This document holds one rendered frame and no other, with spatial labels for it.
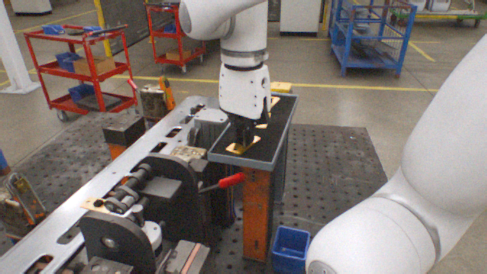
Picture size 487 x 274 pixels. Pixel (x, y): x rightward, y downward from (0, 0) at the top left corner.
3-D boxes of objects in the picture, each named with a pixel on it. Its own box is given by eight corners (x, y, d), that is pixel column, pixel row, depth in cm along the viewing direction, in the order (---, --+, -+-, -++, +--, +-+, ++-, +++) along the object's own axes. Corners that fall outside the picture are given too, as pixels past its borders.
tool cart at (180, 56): (181, 60, 527) (175, -4, 478) (206, 63, 514) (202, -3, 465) (153, 75, 461) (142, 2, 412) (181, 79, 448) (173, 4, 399)
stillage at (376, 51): (330, 54, 558) (338, -6, 510) (377, 55, 551) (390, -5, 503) (340, 77, 454) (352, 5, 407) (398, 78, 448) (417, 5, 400)
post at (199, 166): (202, 267, 96) (190, 155, 76) (217, 270, 95) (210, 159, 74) (195, 280, 92) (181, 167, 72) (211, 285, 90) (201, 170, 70)
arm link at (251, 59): (277, 45, 59) (276, 61, 60) (238, 38, 63) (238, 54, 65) (251, 55, 53) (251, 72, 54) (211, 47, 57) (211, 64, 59)
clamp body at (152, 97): (157, 154, 150) (145, 81, 132) (185, 159, 146) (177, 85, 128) (145, 167, 141) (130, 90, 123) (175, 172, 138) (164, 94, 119)
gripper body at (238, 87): (277, 57, 59) (274, 111, 65) (233, 49, 64) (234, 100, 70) (255, 67, 54) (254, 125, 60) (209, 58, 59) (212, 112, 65)
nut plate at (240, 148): (247, 134, 73) (247, 129, 72) (261, 138, 71) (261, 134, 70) (225, 150, 67) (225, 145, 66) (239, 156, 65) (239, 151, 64)
